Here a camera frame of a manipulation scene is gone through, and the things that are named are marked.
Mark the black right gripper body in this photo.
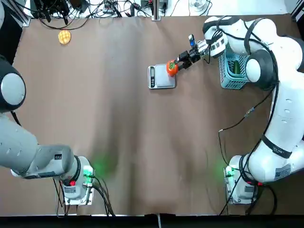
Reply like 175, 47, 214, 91
188, 41, 212, 64

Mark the red tomato with green stem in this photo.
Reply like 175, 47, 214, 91
165, 60, 179, 77

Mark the silver digital kitchen scale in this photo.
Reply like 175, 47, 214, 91
147, 64, 178, 90

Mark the light blue plastic shopping basket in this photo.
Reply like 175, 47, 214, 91
218, 45, 252, 90

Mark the white side desk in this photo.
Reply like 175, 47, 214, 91
23, 0, 293, 17

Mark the black white striped panel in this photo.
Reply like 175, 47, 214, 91
290, 0, 304, 19

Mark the black rectangular dock box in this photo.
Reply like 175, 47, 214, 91
71, 0, 89, 13

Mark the round orange checkered bread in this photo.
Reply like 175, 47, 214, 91
58, 30, 72, 45

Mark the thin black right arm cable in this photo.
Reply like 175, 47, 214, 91
218, 91, 274, 167

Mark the long black looping cable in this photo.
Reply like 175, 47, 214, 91
39, 16, 89, 31

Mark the aluminium frame post with foot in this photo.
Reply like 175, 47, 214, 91
9, 0, 31, 27

